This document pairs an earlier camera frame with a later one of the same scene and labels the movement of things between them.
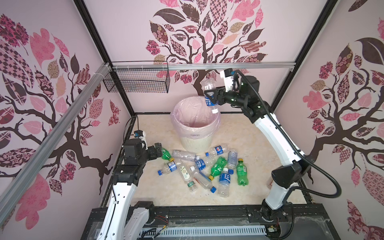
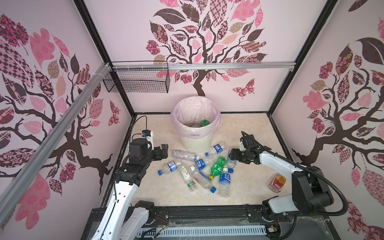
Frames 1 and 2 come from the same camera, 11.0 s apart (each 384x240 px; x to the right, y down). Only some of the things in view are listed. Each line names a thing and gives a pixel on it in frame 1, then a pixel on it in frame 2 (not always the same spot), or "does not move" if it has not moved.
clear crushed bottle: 185,155 does not move
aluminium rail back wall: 202,66 does not move
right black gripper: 222,94 → 234,154
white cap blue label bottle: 224,183 does not move
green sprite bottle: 241,173 → 204,123
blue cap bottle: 171,167 does not move
